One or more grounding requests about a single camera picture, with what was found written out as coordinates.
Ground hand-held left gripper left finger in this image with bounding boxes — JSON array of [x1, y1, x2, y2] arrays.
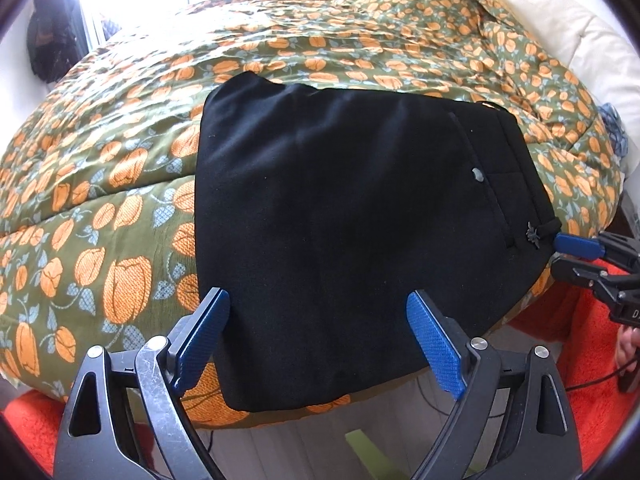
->
[[59, 287, 231, 480]]

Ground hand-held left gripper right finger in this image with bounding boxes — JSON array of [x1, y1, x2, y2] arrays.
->
[[406, 290, 581, 480]]

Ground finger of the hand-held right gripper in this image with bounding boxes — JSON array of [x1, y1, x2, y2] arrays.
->
[[554, 230, 640, 268], [549, 253, 640, 296]]

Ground black pants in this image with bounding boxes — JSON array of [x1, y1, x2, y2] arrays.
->
[[192, 72, 562, 413]]

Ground person's right hand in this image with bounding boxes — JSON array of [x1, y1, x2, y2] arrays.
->
[[616, 327, 640, 367]]

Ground orange shaggy rug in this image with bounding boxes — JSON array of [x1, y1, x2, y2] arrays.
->
[[0, 255, 640, 480]]

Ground blue knitted cloth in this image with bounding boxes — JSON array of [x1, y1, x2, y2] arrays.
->
[[599, 101, 630, 162]]

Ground green flat object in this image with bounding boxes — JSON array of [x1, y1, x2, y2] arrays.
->
[[344, 429, 407, 480]]

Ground white pillow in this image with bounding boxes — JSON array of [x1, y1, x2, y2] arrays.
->
[[415, 0, 640, 122]]

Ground green orange floral blanket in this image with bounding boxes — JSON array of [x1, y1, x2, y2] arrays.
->
[[0, 0, 627, 432]]

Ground black hanging bag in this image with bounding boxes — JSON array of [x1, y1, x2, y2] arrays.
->
[[26, 0, 90, 85]]

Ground black cable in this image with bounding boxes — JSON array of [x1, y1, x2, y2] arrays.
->
[[564, 360, 632, 392]]

